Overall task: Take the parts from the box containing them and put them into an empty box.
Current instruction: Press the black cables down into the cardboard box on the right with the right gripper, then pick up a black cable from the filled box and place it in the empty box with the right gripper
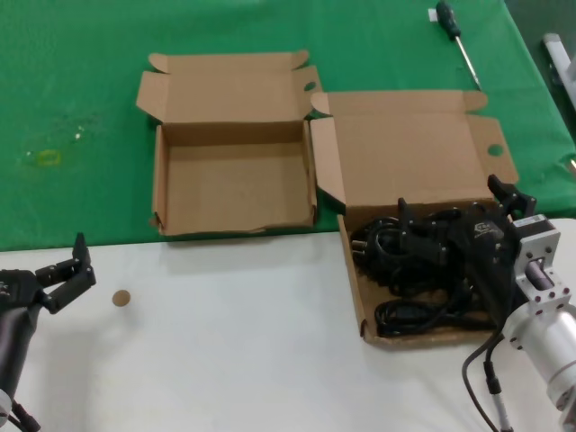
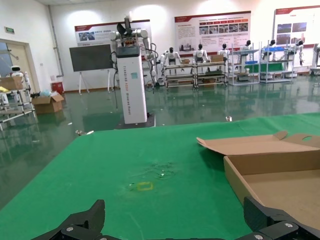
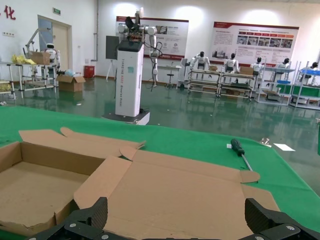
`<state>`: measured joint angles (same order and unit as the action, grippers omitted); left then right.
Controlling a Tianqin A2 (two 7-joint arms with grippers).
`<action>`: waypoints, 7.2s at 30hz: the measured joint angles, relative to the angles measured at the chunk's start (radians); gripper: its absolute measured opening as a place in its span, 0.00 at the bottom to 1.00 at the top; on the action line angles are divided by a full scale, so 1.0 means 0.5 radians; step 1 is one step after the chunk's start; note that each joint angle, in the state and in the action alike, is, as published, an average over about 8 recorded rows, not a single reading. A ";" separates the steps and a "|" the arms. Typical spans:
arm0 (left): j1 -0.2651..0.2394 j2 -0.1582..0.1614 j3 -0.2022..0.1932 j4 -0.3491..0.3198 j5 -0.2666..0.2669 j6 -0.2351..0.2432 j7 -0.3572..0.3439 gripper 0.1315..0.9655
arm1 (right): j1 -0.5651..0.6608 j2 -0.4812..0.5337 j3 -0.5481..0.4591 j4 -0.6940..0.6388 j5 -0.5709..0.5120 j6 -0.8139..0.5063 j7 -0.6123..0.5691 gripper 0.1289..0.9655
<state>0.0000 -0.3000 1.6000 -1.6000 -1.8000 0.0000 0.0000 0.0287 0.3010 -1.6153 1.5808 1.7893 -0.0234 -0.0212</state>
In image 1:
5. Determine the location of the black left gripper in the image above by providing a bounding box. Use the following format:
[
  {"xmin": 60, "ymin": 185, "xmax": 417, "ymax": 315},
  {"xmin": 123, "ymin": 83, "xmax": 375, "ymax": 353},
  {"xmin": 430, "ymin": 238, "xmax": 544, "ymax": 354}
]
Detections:
[{"xmin": 0, "ymin": 232, "xmax": 97, "ymax": 315}]

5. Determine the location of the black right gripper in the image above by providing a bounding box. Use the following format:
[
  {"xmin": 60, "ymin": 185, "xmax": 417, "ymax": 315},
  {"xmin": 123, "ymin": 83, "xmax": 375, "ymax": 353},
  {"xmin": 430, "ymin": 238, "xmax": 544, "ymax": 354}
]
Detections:
[{"xmin": 398, "ymin": 174, "xmax": 536, "ymax": 328}]

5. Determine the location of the empty-lid brown cardboard box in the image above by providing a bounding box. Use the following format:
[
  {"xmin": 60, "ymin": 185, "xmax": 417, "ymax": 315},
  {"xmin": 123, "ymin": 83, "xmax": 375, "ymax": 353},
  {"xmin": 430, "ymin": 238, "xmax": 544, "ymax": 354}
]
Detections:
[{"xmin": 136, "ymin": 49, "xmax": 324, "ymax": 237}]

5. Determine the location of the grey metal profile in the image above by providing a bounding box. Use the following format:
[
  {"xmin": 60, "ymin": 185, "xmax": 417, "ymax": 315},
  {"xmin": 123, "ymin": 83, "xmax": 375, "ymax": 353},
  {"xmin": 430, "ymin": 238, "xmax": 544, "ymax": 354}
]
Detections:
[{"xmin": 541, "ymin": 32, "xmax": 576, "ymax": 107}]

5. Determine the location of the green tablecloth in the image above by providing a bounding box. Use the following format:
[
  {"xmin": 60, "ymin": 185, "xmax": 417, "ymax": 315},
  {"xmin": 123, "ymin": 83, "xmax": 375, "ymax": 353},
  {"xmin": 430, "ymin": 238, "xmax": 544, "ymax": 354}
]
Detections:
[{"xmin": 0, "ymin": 0, "xmax": 576, "ymax": 252}]

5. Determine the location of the brown cardboard box of cables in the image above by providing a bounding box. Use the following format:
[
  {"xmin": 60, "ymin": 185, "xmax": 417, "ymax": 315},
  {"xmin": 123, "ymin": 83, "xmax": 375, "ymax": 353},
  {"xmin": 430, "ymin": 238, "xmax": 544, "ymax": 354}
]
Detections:
[{"xmin": 309, "ymin": 89, "xmax": 518, "ymax": 347}]

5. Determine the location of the neatly coiled black power cable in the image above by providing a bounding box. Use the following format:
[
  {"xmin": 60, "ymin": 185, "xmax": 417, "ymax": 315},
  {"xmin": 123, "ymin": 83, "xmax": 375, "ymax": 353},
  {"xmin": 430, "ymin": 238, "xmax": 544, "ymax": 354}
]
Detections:
[{"xmin": 374, "ymin": 299, "xmax": 496, "ymax": 338}]

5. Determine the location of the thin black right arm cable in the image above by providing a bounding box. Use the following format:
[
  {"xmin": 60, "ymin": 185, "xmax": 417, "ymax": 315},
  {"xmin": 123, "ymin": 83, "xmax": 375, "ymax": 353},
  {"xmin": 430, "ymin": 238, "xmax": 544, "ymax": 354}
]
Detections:
[{"xmin": 461, "ymin": 331, "xmax": 505, "ymax": 432}]

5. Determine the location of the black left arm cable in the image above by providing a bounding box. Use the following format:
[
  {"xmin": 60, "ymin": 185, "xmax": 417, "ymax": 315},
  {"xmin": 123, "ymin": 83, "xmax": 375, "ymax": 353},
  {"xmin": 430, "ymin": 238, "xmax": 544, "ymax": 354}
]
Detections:
[{"xmin": 6, "ymin": 398, "xmax": 41, "ymax": 432}]

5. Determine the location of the right arm cable, silver connector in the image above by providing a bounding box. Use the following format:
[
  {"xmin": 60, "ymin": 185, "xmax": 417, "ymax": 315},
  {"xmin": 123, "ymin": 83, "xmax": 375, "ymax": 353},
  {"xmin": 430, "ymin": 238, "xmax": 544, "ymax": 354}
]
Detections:
[{"xmin": 481, "ymin": 341, "xmax": 517, "ymax": 432}]

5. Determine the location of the green-handled screwdriver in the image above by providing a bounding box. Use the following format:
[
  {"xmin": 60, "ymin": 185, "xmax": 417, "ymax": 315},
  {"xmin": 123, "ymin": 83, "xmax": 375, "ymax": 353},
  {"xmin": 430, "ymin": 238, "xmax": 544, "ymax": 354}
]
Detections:
[{"xmin": 435, "ymin": 0, "xmax": 482, "ymax": 91}]

